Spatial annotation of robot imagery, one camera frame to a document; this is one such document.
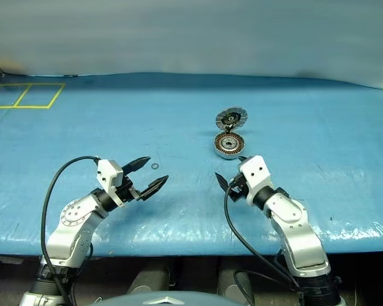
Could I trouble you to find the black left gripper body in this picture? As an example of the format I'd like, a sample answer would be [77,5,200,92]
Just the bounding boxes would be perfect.
[116,173,144,204]

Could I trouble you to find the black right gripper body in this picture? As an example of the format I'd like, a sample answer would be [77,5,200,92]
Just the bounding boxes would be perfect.
[225,173,249,203]

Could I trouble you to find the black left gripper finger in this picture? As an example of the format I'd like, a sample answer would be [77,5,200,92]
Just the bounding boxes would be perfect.
[139,174,170,201]
[121,156,152,177]

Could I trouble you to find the silver motor stator copper windings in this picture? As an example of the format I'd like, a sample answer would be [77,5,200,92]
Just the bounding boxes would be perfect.
[214,133,246,159]

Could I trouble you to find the black motor rotor cap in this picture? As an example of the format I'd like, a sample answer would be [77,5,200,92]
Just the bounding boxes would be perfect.
[215,107,249,131]

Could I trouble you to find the blue plastic table cover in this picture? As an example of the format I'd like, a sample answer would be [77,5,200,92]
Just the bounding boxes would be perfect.
[0,72,383,258]

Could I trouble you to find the grey rounded shape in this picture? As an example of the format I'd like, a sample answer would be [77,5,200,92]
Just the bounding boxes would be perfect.
[126,261,170,296]
[216,258,253,296]

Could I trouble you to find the grey robot torso with emblem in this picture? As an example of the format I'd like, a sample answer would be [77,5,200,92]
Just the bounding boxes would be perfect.
[97,290,252,306]

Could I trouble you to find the yellow tape double square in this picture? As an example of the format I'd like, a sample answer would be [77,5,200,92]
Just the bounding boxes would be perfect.
[0,83,66,110]

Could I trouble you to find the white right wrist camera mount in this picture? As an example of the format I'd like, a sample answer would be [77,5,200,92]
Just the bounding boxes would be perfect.
[239,155,273,205]

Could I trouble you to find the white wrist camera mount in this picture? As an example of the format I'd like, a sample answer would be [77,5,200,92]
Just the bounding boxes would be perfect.
[95,159,126,208]
[239,155,273,205]

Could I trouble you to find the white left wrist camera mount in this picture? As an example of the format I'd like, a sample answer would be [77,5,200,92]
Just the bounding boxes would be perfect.
[95,159,126,208]

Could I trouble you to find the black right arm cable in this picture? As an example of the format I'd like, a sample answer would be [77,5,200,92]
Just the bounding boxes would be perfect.
[223,187,307,306]

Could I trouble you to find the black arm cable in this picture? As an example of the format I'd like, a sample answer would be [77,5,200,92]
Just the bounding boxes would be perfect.
[40,155,101,306]
[223,187,307,306]

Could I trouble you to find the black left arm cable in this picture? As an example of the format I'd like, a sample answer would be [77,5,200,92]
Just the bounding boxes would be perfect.
[40,155,101,306]

